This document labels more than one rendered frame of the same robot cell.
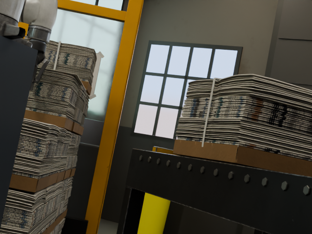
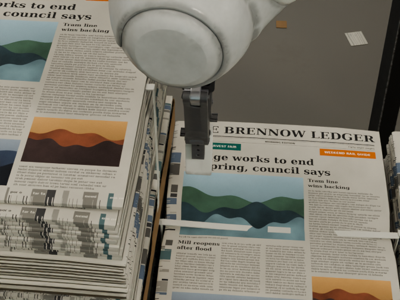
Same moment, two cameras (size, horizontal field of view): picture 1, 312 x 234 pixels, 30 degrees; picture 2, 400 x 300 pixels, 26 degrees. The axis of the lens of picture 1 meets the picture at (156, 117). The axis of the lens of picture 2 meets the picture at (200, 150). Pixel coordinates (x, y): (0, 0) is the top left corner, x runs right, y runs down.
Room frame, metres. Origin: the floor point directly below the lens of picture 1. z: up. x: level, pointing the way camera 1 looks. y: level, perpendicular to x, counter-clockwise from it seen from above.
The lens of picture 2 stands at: (2.29, 1.23, 1.65)
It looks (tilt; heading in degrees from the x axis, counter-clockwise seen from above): 45 degrees down; 277
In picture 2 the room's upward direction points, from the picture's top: straight up
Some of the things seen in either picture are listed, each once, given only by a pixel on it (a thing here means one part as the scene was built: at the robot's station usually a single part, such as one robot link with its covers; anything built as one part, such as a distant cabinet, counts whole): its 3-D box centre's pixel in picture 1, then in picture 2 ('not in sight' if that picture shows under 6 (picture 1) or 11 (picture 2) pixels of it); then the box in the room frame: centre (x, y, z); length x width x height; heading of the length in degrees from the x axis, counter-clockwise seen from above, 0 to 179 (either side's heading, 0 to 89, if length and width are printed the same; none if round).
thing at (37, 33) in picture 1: (39, 35); not in sight; (2.37, 0.54, 1.19); 0.09 x 0.09 x 0.06
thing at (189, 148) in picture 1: (226, 156); not in sight; (1.75, -0.23, 0.83); 0.29 x 0.16 x 0.04; 112
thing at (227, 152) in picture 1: (267, 161); not in sight; (1.55, -0.31, 0.83); 0.29 x 0.16 x 0.04; 112
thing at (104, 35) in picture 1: (69, 62); not in sight; (3.60, 0.59, 1.28); 0.57 x 0.01 x 0.65; 92
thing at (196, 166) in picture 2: not in sight; (198, 151); (2.38, 0.54, 0.96); 0.03 x 0.01 x 0.07; 2
